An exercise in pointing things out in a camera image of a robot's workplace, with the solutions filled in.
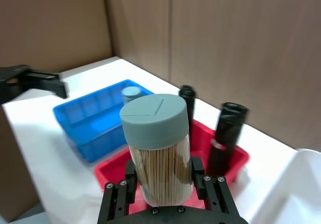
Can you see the toothpick jar with grey lid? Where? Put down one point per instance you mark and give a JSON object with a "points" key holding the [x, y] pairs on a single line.
{"points": [[155, 123], [131, 93]]}

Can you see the slim black bag roll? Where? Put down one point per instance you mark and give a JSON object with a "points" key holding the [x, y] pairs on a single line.
{"points": [[187, 96]]}

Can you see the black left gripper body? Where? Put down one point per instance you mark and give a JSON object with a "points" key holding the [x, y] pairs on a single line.
{"points": [[10, 83]]}

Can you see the red plastic bin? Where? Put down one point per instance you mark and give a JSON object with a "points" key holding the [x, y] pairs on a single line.
{"points": [[110, 168]]}

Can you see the blue plastic bin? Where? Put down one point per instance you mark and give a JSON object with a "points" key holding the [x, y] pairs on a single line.
{"points": [[82, 133]]}

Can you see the white plastic bin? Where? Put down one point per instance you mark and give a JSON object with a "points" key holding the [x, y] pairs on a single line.
{"points": [[296, 183]]}

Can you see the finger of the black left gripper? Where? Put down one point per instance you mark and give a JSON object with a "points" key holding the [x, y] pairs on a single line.
{"points": [[42, 75], [50, 84]]}

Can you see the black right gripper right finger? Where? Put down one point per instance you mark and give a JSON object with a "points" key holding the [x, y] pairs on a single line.
{"points": [[215, 194]]}

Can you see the tall brown cardboard board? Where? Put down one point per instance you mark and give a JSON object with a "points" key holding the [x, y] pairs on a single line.
{"points": [[50, 25]]}

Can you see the thick black bag roll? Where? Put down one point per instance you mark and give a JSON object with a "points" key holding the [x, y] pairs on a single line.
{"points": [[227, 133]]}

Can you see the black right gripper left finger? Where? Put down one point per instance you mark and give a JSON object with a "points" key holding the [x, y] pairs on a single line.
{"points": [[118, 199]]}

